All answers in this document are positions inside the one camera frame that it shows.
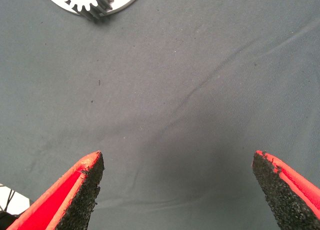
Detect dark grey table cloth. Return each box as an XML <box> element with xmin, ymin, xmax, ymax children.
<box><xmin>0</xmin><ymin>0</ymin><xmax>320</xmax><ymax>230</ymax></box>

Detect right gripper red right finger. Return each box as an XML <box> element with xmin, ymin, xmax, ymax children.
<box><xmin>251</xmin><ymin>150</ymin><xmax>320</xmax><ymax>230</ymax></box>

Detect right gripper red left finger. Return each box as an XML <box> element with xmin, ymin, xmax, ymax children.
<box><xmin>6</xmin><ymin>150</ymin><xmax>105</xmax><ymax>230</ymax></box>

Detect dark steel planetary gear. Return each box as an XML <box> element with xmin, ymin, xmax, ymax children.
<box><xmin>61</xmin><ymin>0</ymin><xmax>116</xmax><ymax>21</ymax></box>

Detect round metal carrier plate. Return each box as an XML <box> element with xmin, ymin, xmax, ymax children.
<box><xmin>41</xmin><ymin>0</ymin><xmax>145</xmax><ymax>16</ymax></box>

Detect thin black floor cable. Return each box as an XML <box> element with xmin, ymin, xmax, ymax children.
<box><xmin>0</xmin><ymin>184</ymin><xmax>16</xmax><ymax>213</ymax></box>

